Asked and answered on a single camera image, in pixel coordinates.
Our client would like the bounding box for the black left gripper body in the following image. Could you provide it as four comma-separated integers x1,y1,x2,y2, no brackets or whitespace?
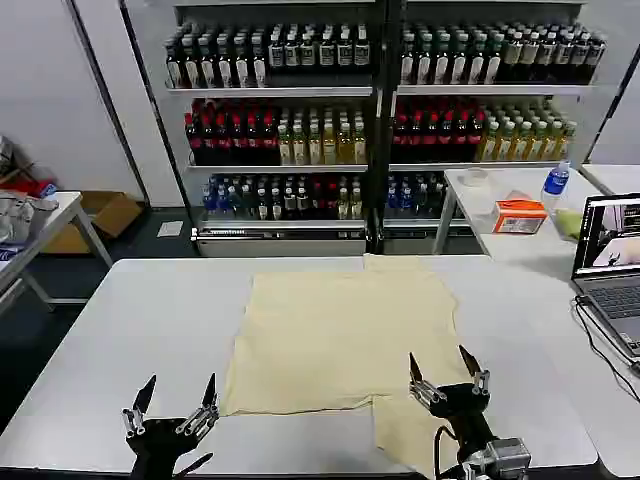
124,417,209,480

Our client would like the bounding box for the white table with bare top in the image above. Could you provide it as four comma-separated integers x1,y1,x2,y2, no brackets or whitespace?
579,163,640,197

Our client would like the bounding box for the brown cardboard box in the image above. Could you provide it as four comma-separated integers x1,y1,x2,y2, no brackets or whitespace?
42,190,144,255

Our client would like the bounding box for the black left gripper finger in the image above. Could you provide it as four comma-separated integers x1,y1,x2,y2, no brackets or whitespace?
121,374,158,439
176,373,220,435

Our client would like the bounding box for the orange tissue box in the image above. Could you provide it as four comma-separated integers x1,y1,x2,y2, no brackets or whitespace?
492,191,549,235

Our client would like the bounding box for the red bag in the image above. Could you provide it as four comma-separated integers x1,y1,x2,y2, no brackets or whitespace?
0,174,59,199

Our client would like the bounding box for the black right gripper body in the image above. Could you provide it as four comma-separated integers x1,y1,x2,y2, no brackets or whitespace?
428,382,499,454

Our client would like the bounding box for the blue label water bottle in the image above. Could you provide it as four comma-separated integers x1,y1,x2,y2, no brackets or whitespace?
541,159,572,212

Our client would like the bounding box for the grey cluttered side table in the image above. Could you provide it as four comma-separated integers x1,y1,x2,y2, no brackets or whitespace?
0,191,114,317

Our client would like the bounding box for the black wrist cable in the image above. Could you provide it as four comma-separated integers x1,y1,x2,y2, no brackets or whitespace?
173,452,215,480
432,424,469,480

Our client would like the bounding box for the shelf rack full of bottles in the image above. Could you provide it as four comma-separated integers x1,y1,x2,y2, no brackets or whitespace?
162,0,609,257

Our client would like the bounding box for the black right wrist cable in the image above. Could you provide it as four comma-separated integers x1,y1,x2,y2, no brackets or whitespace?
432,424,469,480

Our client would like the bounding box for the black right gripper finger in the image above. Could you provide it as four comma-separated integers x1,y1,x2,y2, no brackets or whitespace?
458,344,491,396
408,352,448,407

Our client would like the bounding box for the white tape roll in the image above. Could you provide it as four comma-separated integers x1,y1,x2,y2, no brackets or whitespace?
458,168,490,188

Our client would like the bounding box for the cream yellow shirt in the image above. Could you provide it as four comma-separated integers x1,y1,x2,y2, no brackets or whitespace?
219,253,475,477

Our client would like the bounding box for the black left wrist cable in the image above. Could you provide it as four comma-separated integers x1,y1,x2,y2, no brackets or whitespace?
173,452,215,480

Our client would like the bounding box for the grey plastic bag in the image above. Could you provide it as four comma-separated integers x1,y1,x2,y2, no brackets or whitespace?
0,194,59,242

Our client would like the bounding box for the grey open laptop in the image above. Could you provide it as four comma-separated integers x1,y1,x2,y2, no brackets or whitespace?
571,193,640,357

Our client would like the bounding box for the white side table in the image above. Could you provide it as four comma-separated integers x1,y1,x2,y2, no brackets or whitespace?
432,167,609,289

